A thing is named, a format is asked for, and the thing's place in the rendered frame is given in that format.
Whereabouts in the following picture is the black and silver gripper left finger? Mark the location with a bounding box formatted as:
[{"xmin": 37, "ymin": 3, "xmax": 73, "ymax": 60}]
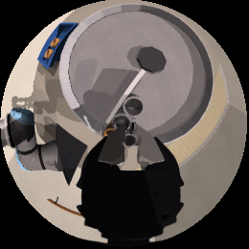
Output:
[{"xmin": 76, "ymin": 122, "xmax": 127, "ymax": 189}]

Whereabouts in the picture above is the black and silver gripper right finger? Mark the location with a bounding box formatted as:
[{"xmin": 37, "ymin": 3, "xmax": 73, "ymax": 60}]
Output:
[{"xmin": 132, "ymin": 122, "xmax": 184, "ymax": 187}]

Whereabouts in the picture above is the bronze cylindrical sleeve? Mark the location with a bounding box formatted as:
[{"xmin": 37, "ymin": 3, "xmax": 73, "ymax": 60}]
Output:
[
  {"xmin": 103, "ymin": 121, "xmax": 115, "ymax": 136},
  {"xmin": 50, "ymin": 38, "xmax": 60, "ymax": 47},
  {"xmin": 44, "ymin": 49, "xmax": 54, "ymax": 58}
]

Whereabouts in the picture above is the dark grey cylinder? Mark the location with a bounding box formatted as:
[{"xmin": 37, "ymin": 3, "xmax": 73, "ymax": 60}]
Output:
[
  {"xmin": 123, "ymin": 94, "xmax": 145, "ymax": 118},
  {"xmin": 123, "ymin": 126, "xmax": 137, "ymax": 147},
  {"xmin": 112, "ymin": 108, "xmax": 132, "ymax": 130}
]

